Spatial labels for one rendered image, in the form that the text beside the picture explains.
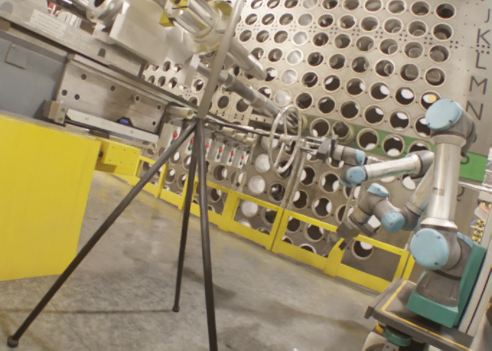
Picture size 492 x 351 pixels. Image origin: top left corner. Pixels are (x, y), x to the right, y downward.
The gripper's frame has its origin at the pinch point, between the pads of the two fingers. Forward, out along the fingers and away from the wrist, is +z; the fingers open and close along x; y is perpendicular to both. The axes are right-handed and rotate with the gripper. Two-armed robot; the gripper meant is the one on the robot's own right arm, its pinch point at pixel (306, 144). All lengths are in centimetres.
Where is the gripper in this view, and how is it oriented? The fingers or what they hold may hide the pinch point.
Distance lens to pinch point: 157.0
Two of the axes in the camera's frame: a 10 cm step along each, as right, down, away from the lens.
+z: -8.2, -2.6, 5.0
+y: 1.6, 7.5, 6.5
